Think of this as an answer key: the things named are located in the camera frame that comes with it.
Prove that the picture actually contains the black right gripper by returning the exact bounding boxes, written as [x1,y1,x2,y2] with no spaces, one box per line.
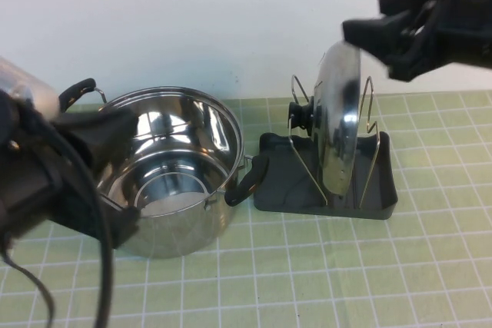
[341,0,492,81]

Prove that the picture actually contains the stainless steel pot black handles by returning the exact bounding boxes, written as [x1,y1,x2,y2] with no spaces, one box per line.
[57,77,270,259]

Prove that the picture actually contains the black left camera cable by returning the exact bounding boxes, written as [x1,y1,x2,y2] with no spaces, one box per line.
[0,120,117,328]

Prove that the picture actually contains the steel pot lid black knob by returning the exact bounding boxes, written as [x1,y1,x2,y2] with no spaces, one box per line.
[288,39,364,197]

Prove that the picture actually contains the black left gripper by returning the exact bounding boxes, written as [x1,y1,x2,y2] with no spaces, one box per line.
[0,89,141,249]

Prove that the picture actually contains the green grid table mat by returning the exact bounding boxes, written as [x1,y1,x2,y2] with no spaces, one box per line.
[0,91,492,328]

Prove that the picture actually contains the chrome wire lid rack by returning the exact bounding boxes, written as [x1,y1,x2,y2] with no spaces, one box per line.
[288,74,382,206]

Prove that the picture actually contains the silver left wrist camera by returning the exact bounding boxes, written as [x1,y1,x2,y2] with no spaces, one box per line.
[0,56,62,118]

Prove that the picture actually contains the dark grey plastic drip tray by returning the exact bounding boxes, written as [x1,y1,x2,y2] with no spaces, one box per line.
[254,131,399,223]

